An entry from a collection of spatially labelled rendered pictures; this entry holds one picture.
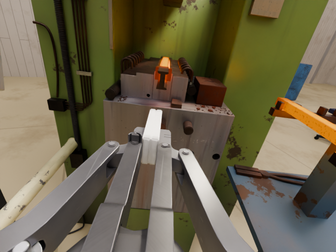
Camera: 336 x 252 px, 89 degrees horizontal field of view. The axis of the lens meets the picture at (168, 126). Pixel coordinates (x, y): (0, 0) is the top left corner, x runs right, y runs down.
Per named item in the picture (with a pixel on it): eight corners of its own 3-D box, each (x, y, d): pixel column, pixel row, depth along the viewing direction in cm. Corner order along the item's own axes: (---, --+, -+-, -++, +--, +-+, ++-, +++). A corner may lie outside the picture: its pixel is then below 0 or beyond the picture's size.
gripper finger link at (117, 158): (138, 170, 15) (103, 167, 14) (145, 139, 19) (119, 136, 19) (139, 156, 14) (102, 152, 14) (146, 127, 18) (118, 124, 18)
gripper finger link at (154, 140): (150, 138, 15) (159, 139, 15) (156, 109, 21) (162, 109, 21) (148, 165, 16) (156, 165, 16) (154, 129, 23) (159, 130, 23)
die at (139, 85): (184, 102, 54) (189, 75, 50) (120, 95, 53) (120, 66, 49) (178, 75, 91) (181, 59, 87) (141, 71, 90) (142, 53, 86)
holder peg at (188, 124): (192, 135, 48) (194, 127, 47) (182, 134, 48) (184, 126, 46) (190, 129, 51) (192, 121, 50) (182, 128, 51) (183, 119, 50)
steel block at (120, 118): (202, 214, 70) (235, 116, 49) (108, 205, 68) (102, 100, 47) (188, 140, 119) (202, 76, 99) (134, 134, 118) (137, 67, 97)
